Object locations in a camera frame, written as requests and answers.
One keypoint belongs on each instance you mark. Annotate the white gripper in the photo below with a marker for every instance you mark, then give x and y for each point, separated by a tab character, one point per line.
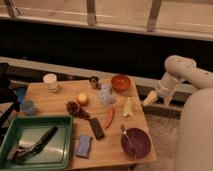
165	88

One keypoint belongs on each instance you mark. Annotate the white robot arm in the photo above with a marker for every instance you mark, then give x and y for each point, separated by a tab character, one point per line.
195	138

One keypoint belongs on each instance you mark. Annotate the green plastic tray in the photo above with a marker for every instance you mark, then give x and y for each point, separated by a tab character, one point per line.
25	131

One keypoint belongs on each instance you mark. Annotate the orange red bowl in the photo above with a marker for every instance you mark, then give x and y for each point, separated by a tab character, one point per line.
120	82

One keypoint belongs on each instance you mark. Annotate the red chili pepper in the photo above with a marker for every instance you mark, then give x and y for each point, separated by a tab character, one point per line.
110	117

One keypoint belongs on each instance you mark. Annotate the metal spoon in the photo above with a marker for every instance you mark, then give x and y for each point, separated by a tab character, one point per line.
124	132

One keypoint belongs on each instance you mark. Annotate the wooden table board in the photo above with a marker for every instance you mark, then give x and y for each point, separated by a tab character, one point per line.
105	152

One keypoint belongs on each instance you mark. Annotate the small metal cup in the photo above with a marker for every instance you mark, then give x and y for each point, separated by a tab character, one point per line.
94	82

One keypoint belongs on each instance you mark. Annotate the black rectangular block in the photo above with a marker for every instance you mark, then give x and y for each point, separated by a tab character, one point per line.
96	128

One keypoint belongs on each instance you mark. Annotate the dark grapes bunch toy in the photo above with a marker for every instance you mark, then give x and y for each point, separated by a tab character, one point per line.
77	111

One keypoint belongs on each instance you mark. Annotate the blue sponge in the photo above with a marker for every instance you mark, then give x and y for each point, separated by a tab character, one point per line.
84	145

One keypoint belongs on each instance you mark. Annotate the white paper cup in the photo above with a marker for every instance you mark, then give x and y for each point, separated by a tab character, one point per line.
50	81

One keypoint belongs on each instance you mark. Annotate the blue plastic cup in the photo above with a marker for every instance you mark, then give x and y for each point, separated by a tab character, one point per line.
28	107

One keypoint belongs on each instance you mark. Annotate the black tongs tool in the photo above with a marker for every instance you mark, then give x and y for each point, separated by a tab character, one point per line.
18	154

